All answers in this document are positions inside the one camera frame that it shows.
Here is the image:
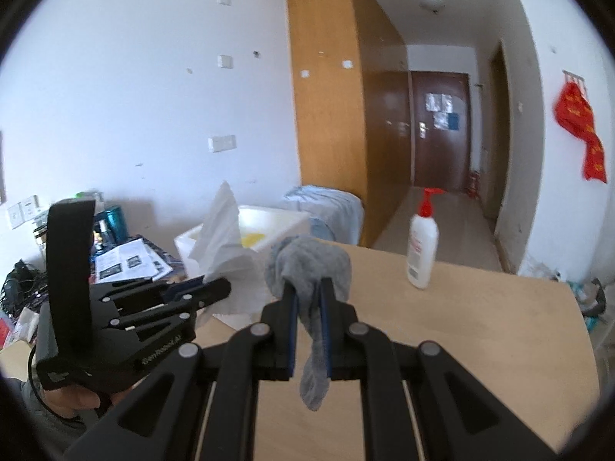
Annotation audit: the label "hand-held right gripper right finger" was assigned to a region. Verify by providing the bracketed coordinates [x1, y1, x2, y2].
[318, 279, 559, 461]

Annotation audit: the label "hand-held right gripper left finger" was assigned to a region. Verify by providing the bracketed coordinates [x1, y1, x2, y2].
[62, 283, 299, 461]

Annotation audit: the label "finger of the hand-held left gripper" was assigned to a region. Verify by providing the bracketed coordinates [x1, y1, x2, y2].
[93, 277, 208, 305]
[109, 278, 232, 330]

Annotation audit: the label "white tissue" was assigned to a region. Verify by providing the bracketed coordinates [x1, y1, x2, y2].
[188, 180, 268, 318]

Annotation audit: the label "grey sock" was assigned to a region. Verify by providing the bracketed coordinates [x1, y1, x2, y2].
[263, 235, 352, 412]

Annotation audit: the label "white foam box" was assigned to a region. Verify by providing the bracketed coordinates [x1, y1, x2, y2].
[174, 204, 312, 295]

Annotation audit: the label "person's left forearm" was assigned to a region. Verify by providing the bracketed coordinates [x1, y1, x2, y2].
[22, 378, 100, 460]

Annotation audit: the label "person's left hand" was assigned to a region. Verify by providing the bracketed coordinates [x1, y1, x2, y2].
[47, 383, 133, 420]

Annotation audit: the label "printed papers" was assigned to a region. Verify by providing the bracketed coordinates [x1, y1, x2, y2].
[93, 237, 186, 285]

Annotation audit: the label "teal container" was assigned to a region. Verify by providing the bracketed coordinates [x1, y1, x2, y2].
[103, 205, 128, 242]

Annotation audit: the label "light blue blanket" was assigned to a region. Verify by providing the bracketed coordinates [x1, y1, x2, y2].
[283, 184, 365, 247]

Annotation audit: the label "white lotion pump bottle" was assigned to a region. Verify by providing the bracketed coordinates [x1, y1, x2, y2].
[406, 187, 450, 290]

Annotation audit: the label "dark brown door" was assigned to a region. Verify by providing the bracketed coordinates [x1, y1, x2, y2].
[409, 71, 471, 191]

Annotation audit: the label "wooden wardrobe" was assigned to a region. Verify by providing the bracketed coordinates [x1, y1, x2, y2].
[285, 0, 414, 249]

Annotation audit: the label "papers on door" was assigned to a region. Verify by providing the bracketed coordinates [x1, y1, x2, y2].
[425, 92, 461, 130]

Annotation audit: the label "clutter on floor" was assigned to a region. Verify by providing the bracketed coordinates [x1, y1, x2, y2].
[526, 254, 608, 334]

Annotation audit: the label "red bags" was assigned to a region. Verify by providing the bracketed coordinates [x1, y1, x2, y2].
[554, 81, 607, 184]

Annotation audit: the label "black cables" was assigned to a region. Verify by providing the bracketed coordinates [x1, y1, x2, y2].
[2, 259, 50, 313]

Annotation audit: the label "side door frame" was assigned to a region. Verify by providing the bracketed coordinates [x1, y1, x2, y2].
[482, 38, 510, 222]

